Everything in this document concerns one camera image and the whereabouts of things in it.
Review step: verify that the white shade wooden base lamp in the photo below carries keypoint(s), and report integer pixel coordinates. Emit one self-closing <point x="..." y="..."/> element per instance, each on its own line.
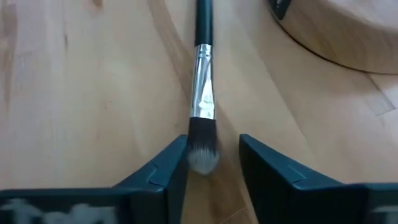
<point x="348" y="31"/>

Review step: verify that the large white-tipped makeup brush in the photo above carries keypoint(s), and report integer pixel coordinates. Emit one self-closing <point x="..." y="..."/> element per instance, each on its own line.
<point x="203" y="81"/>

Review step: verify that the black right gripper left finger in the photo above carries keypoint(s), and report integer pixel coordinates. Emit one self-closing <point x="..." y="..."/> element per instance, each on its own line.
<point x="149" y="193"/>

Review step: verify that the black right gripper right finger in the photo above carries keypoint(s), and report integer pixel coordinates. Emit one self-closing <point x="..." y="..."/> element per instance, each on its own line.
<point x="280" y="186"/>

